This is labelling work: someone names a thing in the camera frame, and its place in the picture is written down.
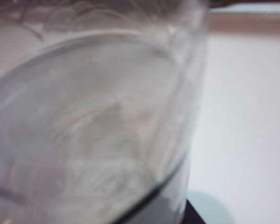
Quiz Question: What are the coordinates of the clear mineral water bottle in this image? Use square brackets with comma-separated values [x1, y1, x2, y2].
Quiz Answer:
[0, 0, 210, 224]

